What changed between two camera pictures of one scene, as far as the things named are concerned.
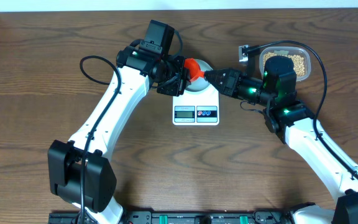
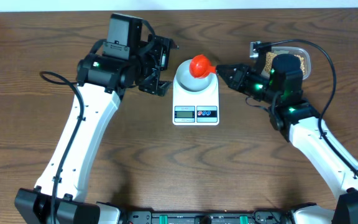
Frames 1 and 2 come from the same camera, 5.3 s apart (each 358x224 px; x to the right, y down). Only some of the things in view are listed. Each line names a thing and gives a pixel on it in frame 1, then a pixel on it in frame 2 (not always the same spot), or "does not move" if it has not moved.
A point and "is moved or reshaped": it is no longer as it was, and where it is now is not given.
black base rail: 179,217 does not move
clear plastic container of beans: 300,56 does not move
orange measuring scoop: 195,71 is moved or reshaped
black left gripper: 181,82 -> 158,50
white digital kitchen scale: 196,107 does not move
